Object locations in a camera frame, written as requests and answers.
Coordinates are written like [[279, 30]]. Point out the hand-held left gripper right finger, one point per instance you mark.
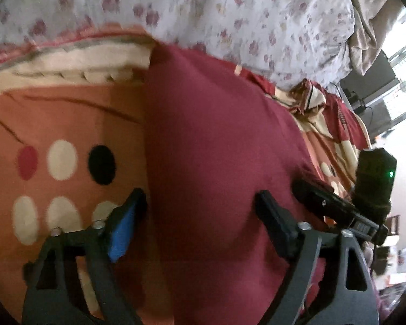
[[277, 223]]

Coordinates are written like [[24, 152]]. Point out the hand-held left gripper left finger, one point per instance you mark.
[[121, 230]]

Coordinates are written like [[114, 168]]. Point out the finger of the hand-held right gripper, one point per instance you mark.
[[319, 199]]

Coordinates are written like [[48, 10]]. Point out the maroon garment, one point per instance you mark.
[[216, 142]]

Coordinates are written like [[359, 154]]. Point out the bright window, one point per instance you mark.
[[404, 88]]

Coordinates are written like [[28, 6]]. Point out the dark box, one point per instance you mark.
[[368, 78]]

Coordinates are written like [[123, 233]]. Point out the polka dot printed blanket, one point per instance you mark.
[[71, 115]]

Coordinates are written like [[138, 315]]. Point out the beige cloth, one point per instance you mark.
[[368, 23]]

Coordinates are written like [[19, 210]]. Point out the white floral bed sheet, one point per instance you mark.
[[189, 6]]

